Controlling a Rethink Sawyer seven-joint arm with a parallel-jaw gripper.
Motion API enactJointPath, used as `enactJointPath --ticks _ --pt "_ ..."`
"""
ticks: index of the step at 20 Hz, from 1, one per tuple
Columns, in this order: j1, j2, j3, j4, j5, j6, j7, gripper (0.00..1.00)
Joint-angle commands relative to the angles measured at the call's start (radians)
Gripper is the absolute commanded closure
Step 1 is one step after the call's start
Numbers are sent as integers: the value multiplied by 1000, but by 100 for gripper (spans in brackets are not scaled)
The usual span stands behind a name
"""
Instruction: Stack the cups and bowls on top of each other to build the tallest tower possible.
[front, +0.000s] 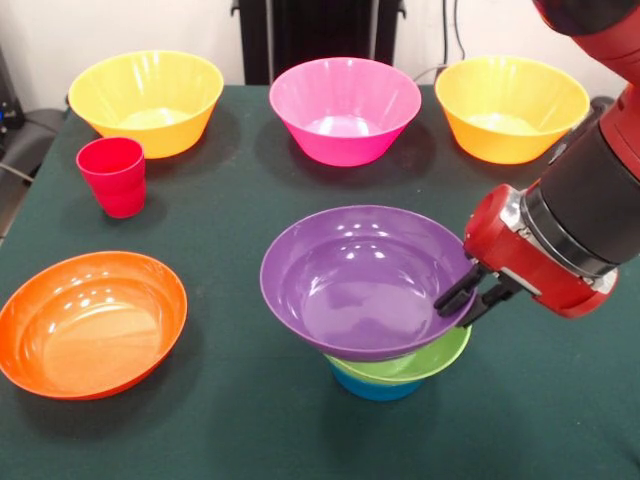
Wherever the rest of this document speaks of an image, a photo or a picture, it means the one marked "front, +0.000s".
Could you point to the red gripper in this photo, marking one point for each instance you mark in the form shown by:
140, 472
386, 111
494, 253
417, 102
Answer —
520, 260

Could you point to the large green bowl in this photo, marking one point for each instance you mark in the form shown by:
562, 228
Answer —
430, 362

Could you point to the purple bowl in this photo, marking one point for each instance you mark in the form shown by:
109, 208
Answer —
350, 290

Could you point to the blue bowl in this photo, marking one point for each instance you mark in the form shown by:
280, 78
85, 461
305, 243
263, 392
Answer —
377, 390

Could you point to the pink large bowl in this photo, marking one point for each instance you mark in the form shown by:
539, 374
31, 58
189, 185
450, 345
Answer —
345, 140

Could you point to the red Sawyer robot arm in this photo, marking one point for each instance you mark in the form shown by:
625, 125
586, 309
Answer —
595, 175

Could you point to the yellow-orange large bowl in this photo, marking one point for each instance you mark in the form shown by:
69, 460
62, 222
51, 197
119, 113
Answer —
150, 135
515, 140

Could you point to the dark green tablecloth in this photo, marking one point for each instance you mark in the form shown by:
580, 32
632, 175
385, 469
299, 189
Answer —
225, 440

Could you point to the red cup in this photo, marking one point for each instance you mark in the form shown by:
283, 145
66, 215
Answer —
117, 190

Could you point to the orange shallow bowl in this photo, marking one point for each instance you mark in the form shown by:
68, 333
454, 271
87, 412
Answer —
90, 330

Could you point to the grey office chair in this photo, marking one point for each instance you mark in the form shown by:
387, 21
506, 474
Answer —
35, 140

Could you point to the black computer equipment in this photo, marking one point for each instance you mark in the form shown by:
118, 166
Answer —
10, 100

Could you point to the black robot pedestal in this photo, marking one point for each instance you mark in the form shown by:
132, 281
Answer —
310, 30

